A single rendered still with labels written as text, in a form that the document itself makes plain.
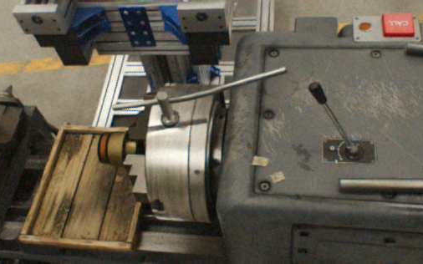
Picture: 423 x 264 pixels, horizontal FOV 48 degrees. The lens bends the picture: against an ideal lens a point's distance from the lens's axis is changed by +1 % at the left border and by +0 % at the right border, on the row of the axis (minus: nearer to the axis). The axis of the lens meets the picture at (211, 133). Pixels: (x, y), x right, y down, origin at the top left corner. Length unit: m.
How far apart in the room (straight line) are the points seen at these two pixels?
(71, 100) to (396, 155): 2.16
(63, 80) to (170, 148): 2.01
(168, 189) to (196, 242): 0.29
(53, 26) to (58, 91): 1.36
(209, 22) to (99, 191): 0.57
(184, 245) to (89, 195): 0.30
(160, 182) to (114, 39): 0.83
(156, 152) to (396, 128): 0.46
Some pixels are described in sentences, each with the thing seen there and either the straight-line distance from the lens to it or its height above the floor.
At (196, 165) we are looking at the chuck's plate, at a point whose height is 1.20.
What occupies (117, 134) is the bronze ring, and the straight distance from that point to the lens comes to 1.11.
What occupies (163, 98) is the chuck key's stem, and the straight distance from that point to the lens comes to 0.88.
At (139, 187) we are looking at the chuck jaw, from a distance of 1.02.
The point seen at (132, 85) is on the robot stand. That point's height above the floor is 0.21.
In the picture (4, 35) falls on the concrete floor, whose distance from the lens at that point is 3.37.
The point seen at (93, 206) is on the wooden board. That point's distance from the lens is 1.31.
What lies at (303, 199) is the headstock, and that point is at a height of 1.25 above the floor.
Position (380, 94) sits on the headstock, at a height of 1.26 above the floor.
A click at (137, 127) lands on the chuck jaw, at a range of 1.08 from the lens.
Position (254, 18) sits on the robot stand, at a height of 0.23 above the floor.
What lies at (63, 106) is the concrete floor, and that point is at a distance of 2.77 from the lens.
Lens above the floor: 1.99
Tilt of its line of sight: 55 degrees down
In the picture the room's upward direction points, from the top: 12 degrees counter-clockwise
